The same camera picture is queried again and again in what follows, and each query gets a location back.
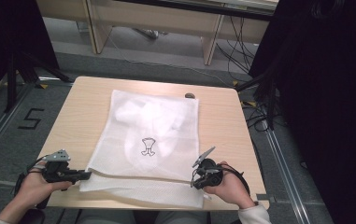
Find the light wooden desk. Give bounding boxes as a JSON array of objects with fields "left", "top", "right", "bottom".
[{"left": 36, "top": 0, "right": 280, "bottom": 67}]

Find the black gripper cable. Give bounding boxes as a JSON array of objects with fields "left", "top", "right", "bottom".
[
  {"left": 221, "top": 162, "right": 251, "bottom": 196},
  {"left": 12, "top": 154, "right": 49, "bottom": 198}
]

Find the person's right hand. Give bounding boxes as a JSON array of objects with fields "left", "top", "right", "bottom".
[{"left": 203, "top": 161, "right": 257, "bottom": 211}]

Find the metal floor rail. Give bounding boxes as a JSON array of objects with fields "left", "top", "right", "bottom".
[
  {"left": 0, "top": 83, "right": 35, "bottom": 169},
  {"left": 263, "top": 122, "right": 312, "bottom": 224}
]

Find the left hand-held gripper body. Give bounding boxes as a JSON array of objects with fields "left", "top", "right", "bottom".
[{"left": 40, "top": 149, "right": 75, "bottom": 184}]

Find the white garment with black print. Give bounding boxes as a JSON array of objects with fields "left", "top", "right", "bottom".
[{"left": 114, "top": 98, "right": 190, "bottom": 171}]

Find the black tape floor numeral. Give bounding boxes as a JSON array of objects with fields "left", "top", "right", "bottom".
[{"left": 17, "top": 107, "right": 46, "bottom": 131}]

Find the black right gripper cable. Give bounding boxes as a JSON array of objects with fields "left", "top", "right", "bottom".
[{"left": 221, "top": 162, "right": 251, "bottom": 196}]

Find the person's left hand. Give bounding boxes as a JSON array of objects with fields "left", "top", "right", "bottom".
[{"left": 14, "top": 161, "right": 74, "bottom": 213}]

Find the black metal stand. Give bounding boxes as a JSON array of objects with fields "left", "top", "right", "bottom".
[
  {"left": 235, "top": 68, "right": 280, "bottom": 131},
  {"left": 5, "top": 50, "right": 75, "bottom": 114}
]

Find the grey tape strip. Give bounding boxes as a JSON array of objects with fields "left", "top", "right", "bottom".
[{"left": 255, "top": 193, "right": 272, "bottom": 203}]

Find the black floor cable tangle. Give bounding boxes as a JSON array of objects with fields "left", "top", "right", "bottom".
[{"left": 241, "top": 98, "right": 274, "bottom": 133}]

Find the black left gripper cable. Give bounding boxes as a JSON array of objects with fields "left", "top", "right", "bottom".
[{"left": 12, "top": 154, "right": 49, "bottom": 198}]

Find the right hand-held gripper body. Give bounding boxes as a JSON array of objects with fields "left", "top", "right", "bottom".
[{"left": 192, "top": 146, "right": 224, "bottom": 189}]

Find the black curtain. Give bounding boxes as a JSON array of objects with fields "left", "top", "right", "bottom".
[
  {"left": 0, "top": 0, "right": 61, "bottom": 110},
  {"left": 248, "top": 0, "right": 356, "bottom": 224}
]

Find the white mesh laundry bag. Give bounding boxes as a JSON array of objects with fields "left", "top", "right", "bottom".
[{"left": 78, "top": 89, "right": 213, "bottom": 209}]

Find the dark round object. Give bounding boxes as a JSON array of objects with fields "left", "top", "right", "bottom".
[{"left": 19, "top": 208, "right": 47, "bottom": 224}]

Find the black hanging cable bundle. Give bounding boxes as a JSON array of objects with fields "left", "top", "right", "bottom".
[{"left": 215, "top": 15, "right": 261, "bottom": 82}]

